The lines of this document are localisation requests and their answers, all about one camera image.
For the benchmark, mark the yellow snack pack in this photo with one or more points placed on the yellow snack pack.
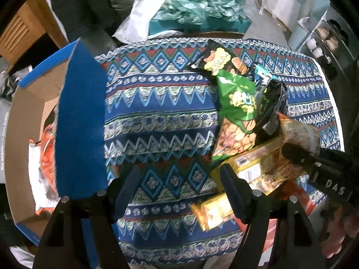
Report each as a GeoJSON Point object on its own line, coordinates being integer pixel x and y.
{"type": "Point", "coordinates": [269, 159]}

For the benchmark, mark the person's right hand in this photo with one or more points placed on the person's right hand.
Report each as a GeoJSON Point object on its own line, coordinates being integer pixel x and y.
{"type": "Point", "coordinates": [336, 235]}

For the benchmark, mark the blue cardboard box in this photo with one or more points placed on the blue cardboard box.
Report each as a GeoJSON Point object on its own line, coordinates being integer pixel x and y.
{"type": "Point", "coordinates": [81, 123]}

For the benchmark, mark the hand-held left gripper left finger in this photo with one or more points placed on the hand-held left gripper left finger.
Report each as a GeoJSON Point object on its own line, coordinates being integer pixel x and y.
{"type": "Point", "coordinates": [129, 185]}

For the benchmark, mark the white plastic bag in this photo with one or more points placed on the white plastic bag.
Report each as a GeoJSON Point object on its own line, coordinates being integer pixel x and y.
{"type": "Point", "coordinates": [140, 16]}

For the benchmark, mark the small teal packet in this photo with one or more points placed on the small teal packet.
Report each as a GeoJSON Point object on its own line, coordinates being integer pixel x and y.
{"type": "Point", "coordinates": [262, 74]}

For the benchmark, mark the dark hanging jackets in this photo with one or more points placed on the dark hanging jackets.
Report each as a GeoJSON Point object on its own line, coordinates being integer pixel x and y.
{"type": "Point", "coordinates": [84, 2]}

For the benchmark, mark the green cracker snack bag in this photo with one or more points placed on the green cracker snack bag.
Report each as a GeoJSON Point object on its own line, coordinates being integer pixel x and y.
{"type": "Point", "coordinates": [235, 109]}

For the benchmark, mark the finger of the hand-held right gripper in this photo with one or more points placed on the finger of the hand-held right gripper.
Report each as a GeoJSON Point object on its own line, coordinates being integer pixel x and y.
{"type": "Point", "coordinates": [297, 154]}

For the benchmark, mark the small yellow snack packet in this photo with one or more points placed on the small yellow snack packet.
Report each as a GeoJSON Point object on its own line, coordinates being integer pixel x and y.
{"type": "Point", "coordinates": [214, 210]}

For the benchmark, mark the group of shoes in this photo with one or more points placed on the group of shoes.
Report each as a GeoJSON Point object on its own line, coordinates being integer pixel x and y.
{"type": "Point", "coordinates": [326, 39]}

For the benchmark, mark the orange snack bag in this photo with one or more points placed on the orange snack bag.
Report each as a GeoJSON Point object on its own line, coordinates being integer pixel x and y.
{"type": "Point", "coordinates": [46, 168]}

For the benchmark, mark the black and yellow snack bag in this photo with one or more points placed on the black and yellow snack bag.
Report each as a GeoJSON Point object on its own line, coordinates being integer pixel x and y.
{"type": "Point", "coordinates": [221, 58]}

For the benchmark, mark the teal box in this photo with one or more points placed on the teal box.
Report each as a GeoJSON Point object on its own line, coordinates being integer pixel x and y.
{"type": "Point", "coordinates": [196, 26]}

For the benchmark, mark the grey shoe rack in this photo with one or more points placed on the grey shoe rack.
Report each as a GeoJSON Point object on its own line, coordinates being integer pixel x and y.
{"type": "Point", "coordinates": [322, 42]}

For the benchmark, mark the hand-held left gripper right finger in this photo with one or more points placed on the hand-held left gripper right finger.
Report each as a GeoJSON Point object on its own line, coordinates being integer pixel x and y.
{"type": "Point", "coordinates": [230, 190]}

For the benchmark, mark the patterned blue tablecloth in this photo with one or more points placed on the patterned blue tablecloth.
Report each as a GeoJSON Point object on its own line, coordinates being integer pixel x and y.
{"type": "Point", "coordinates": [162, 112]}

